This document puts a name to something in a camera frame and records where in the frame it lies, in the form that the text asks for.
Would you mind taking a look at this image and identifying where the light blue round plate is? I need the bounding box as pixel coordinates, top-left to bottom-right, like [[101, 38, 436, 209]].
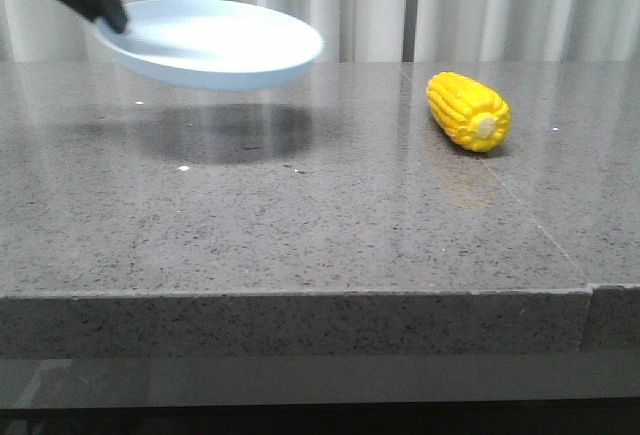
[[95, 0, 324, 92]]

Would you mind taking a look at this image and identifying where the yellow corn cob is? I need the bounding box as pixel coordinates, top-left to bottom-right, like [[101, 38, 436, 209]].
[[426, 72, 511, 153]]

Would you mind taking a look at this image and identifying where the white pleated curtain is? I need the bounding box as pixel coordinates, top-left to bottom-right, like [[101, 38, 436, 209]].
[[0, 0, 640, 64]]

